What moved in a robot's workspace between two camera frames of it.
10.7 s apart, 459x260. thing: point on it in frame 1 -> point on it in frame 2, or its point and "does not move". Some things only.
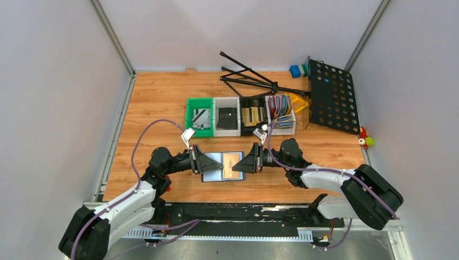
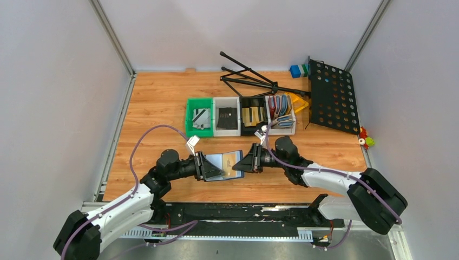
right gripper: [259, 157] does not move
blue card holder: [228, 160] does not move
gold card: [229, 160] does not move
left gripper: [194, 159] -> [200, 166]
